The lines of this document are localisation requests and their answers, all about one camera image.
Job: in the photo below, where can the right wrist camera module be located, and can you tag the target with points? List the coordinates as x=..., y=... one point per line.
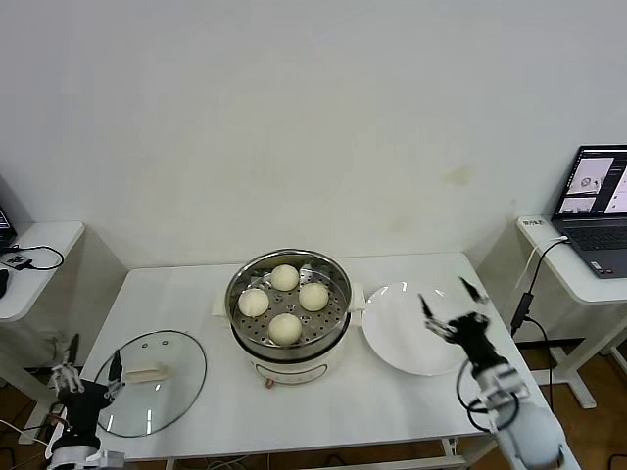
x=507, y=386

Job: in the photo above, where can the white steamed baozi bun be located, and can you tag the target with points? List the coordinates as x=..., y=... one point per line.
x=254, y=302
x=313, y=296
x=284, y=276
x=285, y=329

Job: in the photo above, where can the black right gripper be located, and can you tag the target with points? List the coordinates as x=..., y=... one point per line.
x=470, y=335

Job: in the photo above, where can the white side table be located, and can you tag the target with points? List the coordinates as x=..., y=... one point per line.
x=39, y=294
x=563, y=274

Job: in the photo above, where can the stainless steel steamer basket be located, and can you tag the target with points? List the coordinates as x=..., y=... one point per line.
x=338, y=313

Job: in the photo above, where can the grey open laptop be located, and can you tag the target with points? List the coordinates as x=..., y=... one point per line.
x=597, y=240

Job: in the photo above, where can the white round plate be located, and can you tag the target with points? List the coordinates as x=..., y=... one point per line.
x=392, y=323

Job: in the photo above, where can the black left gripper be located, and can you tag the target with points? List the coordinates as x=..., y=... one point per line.
x=85, y=404

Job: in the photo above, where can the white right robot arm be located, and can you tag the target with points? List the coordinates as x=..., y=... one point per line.
x=529, y=436

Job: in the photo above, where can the black open laptop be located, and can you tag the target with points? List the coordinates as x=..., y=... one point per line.
x=5, y=220

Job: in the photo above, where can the black computer mouse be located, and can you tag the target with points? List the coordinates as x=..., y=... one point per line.
x=3, y=284

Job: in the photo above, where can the cream electric cooking pot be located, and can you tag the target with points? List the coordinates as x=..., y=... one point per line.
x=294, y=369

